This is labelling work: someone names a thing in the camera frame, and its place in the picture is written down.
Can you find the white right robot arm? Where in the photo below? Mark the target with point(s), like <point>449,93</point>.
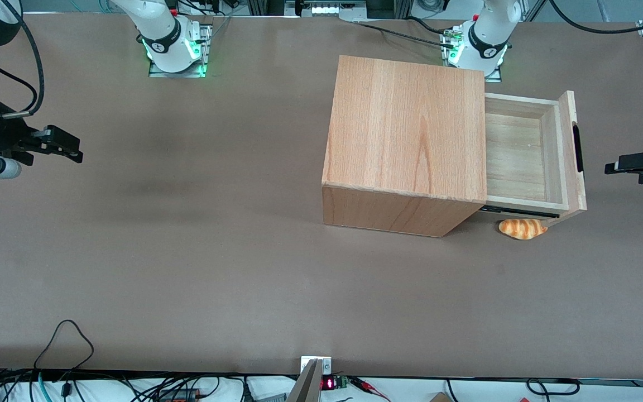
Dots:
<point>159,28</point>

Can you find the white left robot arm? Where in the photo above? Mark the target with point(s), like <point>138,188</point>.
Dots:
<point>486,33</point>

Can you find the light wooden drawer cabinet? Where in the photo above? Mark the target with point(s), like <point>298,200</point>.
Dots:
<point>405,128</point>

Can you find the orange striped bread toy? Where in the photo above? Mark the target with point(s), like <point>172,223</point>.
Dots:
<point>522,230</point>

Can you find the orange black device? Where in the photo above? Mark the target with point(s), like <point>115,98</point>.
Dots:
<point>179,395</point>

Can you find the lit device behind table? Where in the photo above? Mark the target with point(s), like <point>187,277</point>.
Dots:
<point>327,8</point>

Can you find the brown cardboard corner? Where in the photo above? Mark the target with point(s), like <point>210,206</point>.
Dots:
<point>438,397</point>

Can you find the grey slanted beam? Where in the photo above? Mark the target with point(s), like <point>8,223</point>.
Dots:
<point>306,388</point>

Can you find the red black clip leads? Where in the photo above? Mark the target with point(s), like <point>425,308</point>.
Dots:
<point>369,387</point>

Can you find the red digit display module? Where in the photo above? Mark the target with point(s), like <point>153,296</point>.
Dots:
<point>330,383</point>

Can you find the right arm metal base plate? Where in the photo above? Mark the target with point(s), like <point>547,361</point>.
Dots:
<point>207,42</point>

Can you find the small metal bracket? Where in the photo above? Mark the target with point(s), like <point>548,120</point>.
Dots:
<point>326,365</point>

